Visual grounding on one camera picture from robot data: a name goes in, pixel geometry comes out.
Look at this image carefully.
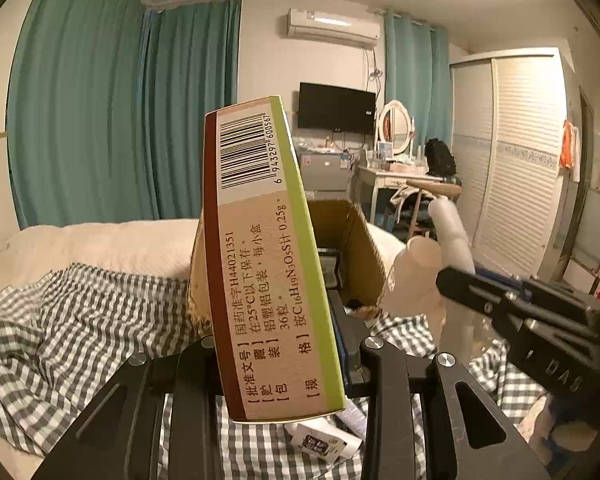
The white louvred wardrobe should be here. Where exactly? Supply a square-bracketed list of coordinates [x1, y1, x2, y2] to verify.
[450, 49, 576, 281]

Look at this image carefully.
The black wall television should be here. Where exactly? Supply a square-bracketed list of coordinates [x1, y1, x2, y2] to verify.
[298, 82, 377, 136]

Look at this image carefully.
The cream bedspread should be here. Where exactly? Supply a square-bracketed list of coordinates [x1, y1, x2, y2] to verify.
[0, 217, 411, 311]

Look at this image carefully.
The small white packet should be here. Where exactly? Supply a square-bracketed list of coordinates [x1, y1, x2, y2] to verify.
[285, 420, 363, 461]

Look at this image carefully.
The beige green medicine box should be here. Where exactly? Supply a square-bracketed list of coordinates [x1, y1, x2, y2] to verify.
[203, 95, 348, 423]

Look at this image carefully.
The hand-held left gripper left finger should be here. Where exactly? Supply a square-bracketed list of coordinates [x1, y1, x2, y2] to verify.
[30, 334, 231, 480]

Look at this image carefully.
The white oval vanity mirror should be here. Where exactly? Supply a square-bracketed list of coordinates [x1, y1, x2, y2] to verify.
[376, 100, 415, 158]

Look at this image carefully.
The wooden chair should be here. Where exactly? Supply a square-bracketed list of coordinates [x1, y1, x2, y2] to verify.
[392, 177, 463, 241]

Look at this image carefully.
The teal curtain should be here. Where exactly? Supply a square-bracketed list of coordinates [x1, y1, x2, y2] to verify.
[142, 0, 243, 221]
[7, 0, 161, 231]
[384, 10, 453, 146]

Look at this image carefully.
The orange hanging cloth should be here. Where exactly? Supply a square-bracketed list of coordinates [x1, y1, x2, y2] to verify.
[560, 120, 581, 183]

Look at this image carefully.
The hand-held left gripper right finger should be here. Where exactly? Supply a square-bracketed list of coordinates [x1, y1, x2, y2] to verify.
[327, 287, 551, 480]

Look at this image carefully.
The grey white checked blanket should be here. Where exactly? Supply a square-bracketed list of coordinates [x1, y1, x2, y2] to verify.
[0, 262, 561, 480]

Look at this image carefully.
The white dressing table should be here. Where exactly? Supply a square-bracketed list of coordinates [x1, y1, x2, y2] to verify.
[352, 157, 446, 226]

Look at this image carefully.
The brown cardboard box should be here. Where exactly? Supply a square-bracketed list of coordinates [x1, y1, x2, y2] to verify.
[186, 200, 397, 336]

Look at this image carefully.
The black backpack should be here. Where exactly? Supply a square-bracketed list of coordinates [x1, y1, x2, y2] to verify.
[424, 137, 457, 178]

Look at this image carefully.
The white plastic bottle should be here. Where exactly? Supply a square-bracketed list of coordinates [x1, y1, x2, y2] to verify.
[384, 196, 486, 361]

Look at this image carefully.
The white air conditioner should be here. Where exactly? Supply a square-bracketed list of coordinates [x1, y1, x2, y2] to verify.
[286, 7, 382, 51]

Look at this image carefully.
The grey mini fridge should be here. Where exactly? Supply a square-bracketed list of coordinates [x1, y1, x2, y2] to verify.
[294, 149, 356, 202]

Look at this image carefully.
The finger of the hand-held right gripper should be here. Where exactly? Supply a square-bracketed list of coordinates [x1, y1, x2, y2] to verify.
[475, 269, 600, 311]
[435, 265, 531, 323]

